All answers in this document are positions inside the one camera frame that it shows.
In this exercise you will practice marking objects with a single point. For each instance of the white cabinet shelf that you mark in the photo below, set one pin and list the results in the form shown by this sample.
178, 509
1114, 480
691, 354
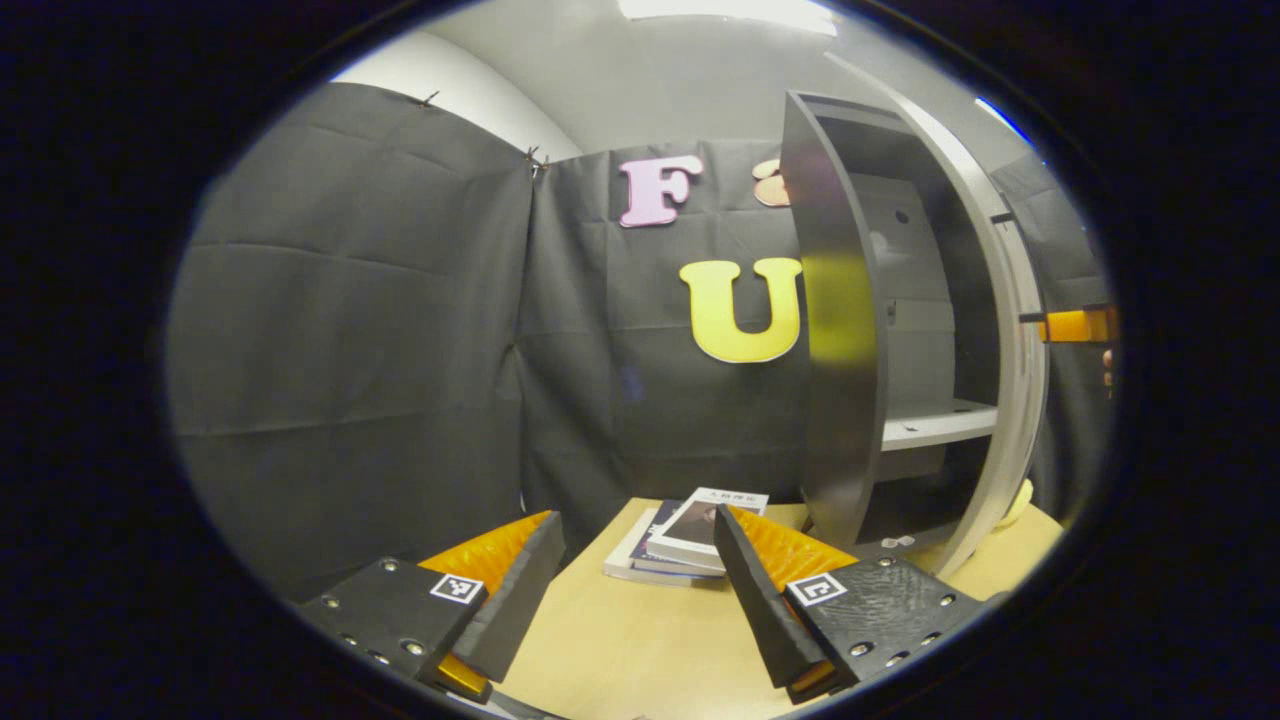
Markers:
935, 425

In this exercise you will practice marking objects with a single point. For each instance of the grey cabinet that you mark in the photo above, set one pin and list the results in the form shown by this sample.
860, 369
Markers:
835, 350

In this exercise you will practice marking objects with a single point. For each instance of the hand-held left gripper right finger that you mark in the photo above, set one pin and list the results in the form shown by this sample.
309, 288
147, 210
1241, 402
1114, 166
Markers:
765, 610

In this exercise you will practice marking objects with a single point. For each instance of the yellow fuzzy ball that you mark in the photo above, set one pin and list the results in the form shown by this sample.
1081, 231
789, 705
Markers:
1017, 503

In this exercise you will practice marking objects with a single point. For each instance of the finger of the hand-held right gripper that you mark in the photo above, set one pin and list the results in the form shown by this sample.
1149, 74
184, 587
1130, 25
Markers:
1080, 325

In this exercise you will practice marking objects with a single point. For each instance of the plain white book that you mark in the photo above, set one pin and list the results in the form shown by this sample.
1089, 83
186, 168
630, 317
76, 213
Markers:
625, 560

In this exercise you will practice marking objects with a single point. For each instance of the blue book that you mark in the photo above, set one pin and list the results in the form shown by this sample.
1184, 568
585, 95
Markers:
645, 545

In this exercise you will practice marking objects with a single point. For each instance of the grey cabinet door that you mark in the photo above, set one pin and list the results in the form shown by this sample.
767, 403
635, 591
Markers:
1022, 420

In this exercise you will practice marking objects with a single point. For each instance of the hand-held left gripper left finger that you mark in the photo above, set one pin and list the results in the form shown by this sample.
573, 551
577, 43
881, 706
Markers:
515, 590

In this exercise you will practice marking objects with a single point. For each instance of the black backdrop cloth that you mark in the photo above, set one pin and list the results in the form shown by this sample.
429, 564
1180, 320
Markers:
340, 330

